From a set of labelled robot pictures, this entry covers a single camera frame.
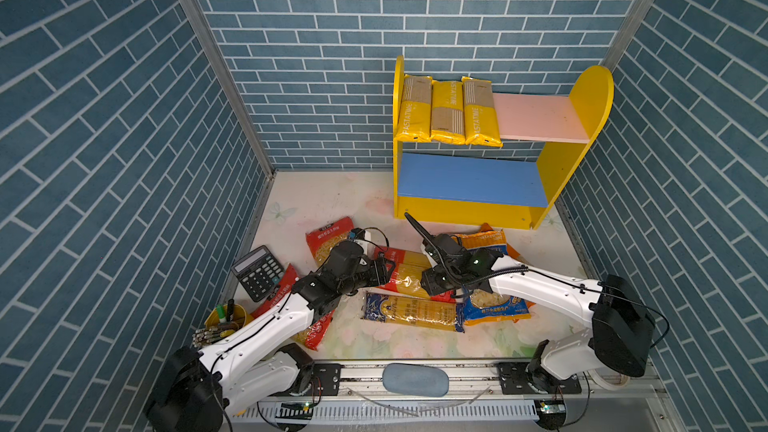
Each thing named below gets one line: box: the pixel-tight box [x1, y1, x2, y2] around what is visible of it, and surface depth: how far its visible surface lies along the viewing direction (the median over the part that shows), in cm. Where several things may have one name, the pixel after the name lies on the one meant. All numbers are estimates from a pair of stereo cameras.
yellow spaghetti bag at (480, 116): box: [461, 76, 504, 148], surface depth 78 cm
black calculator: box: [231, 245, 285, 303], surface depth 93 cm
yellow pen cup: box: [204, 299, 255, 330], surface depth 76 cm
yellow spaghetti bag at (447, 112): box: [430, 80, 466, 145], surface depth 78 cm
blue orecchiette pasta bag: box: [463, 289, 531, 326], surface depth 84 cm
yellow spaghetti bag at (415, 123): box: [396, 74, 433, 143], surface depth 78 cm
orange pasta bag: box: [452, 223, 521, 259], surface depth 92 cm
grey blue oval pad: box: [382, 363, 449, 397], surface depth 73 cm
